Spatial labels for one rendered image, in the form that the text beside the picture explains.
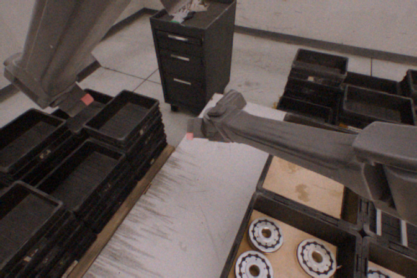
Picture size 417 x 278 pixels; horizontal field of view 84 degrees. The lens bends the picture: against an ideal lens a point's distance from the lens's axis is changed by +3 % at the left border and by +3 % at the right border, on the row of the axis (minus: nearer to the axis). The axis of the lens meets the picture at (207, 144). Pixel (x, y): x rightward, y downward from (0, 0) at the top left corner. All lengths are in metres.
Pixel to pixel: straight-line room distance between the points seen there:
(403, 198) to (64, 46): 0.35
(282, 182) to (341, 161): 0.60
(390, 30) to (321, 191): 3.03
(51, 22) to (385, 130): 0.32
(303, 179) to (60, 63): 0.82
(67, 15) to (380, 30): 3.63
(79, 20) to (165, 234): 0.79
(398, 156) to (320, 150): 0.10
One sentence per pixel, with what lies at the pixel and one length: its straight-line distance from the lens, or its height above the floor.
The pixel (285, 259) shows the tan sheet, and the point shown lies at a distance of 0.78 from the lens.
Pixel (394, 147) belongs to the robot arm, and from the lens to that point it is 0.27.
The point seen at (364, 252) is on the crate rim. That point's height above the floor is 0.93.
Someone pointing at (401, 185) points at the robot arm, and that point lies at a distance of 0.28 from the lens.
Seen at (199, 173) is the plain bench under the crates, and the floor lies 0.70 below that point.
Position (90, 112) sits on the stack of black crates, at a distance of 1.99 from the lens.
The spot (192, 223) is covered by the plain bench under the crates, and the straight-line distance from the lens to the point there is 0.92.
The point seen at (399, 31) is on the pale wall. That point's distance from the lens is 3.77.
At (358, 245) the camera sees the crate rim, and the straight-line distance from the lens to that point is 0.76.
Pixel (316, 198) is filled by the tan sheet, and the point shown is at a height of 0.83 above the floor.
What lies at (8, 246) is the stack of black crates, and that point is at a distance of 1.42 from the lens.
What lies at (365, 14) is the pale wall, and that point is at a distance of 3.66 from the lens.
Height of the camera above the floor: 1.56
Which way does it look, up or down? 49 degrees down
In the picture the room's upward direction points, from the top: straight up
